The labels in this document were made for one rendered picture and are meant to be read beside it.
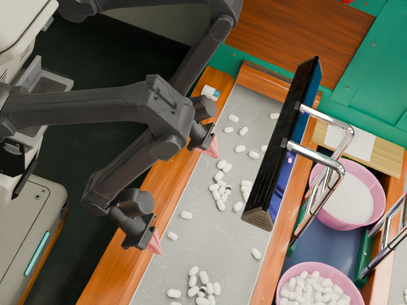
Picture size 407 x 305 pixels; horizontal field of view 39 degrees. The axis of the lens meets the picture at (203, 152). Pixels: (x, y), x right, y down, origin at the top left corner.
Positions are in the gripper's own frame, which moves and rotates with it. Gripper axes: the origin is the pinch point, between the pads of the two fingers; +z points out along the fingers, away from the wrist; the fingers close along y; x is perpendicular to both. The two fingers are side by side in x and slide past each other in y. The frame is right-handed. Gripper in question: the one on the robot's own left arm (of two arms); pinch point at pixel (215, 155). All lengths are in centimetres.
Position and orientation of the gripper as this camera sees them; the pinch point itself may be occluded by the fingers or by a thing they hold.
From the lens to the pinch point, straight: 178.6
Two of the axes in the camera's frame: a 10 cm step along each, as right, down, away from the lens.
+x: -7.7, 1.9, 6.1
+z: 5.4, 7.0, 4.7
